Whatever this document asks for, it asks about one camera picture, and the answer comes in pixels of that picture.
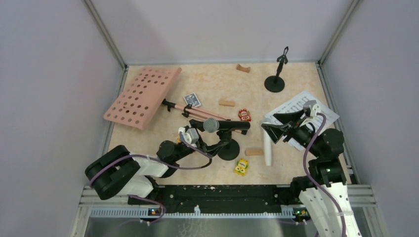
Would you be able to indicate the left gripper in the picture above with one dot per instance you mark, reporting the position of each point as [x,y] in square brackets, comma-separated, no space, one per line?
[211,150]

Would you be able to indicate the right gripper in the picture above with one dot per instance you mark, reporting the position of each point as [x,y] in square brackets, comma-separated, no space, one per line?
[276,131]

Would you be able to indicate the black microphone silver grille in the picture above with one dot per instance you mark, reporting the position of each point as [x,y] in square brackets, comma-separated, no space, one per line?
[212,125]

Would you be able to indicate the white microphone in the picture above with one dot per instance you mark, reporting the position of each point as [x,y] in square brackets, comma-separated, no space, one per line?
[267,148]

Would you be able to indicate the pink music stand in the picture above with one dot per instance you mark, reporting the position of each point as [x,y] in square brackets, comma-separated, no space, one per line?
[138,103]

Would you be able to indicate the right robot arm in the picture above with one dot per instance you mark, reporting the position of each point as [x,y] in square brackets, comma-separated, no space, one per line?
[323,190]

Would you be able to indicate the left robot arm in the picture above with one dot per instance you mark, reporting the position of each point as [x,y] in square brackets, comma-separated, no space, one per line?
[119,172]

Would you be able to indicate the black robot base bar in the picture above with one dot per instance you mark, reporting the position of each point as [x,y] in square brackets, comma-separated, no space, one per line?
[224,199]

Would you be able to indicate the red owl toy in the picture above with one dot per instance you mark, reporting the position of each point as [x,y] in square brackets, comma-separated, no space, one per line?
[244,115]

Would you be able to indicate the wooden block centre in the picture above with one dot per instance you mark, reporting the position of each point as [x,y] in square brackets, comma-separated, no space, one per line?
[226,103]

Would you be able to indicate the blue playing card deck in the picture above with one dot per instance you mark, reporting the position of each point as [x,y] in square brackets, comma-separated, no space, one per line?
[192,99]

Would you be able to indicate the wooden block near owl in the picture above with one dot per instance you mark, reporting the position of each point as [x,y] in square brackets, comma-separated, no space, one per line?
[254,152]

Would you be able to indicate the yellow owl toy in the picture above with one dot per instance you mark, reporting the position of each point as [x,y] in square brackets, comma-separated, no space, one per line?
[241,167]

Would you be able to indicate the wooden block behind microphone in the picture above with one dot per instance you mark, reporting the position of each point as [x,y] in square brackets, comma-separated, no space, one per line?
[241,68]

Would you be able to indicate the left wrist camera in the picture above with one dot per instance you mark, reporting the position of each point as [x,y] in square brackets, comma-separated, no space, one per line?
[188,136]

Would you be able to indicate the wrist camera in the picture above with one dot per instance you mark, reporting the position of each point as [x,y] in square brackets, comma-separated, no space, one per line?
[311,108]
[188,136]

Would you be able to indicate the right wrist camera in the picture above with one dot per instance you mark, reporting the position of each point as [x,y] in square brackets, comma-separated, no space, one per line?
[311,108]

